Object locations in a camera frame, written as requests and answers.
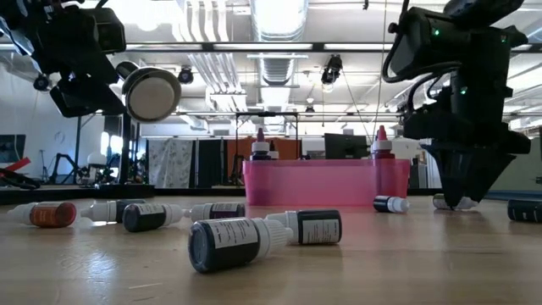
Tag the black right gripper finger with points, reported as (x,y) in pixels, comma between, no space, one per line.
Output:
(463,173)

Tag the small olive food coloring bottle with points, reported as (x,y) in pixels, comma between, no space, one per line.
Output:
(468,204)

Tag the large red food coloring bottle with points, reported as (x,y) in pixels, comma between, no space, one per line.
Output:
(382,148)

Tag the small red food coloring bottle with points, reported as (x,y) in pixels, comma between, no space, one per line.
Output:
(53,214)

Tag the large purple food coloring bottle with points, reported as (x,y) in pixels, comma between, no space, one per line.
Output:
(260,148)

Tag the large dark-tipped food coloring bottle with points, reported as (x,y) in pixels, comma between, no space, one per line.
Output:
(274,154)

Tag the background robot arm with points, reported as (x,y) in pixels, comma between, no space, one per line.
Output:
(95,163)

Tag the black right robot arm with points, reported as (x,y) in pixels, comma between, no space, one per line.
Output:
(423,42)

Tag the small black food coloring bottle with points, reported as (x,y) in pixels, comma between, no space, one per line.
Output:
(525,210)
(317,227)

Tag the small dark food coloring bottle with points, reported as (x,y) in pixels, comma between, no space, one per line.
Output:
(144,218)
(387,204)
(101,212)

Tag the small dark purple coloring bottle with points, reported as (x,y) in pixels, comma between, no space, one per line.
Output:
(224,210)

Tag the small purple food coloring bottle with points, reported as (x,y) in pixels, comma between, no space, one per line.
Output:
(224,245)

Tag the black ceiling spotlight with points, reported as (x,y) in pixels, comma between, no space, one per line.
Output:
(41,82)
(185,75)

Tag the grey-green partition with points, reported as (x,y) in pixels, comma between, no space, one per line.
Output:
(525,178)

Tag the black desk lamp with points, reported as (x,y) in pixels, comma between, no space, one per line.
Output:
(152,95)

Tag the red object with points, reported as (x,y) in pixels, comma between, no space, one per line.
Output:
(19,164)

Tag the patterned curtain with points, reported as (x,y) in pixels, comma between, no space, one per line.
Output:
(169,163)

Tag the black monitor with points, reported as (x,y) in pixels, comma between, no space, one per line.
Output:
(343,146)

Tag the black curtain panel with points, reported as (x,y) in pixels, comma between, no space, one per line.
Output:
(209,163)

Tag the translucent pink plastic bin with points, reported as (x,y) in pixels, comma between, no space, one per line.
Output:
(317,182)

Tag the orange partition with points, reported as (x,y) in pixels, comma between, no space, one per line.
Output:
(288,148)

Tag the dark wall screen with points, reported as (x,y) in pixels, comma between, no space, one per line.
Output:
(12,148)

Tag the black aluminium table frame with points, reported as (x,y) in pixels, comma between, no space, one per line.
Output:
(106,190)

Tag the black overhead camera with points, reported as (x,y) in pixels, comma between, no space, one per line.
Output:
(332,70)

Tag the overhead frame bar with lights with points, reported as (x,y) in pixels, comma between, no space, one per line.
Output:
(317,46)

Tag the silver ceiling duct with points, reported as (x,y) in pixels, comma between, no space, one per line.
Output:
(277,34)

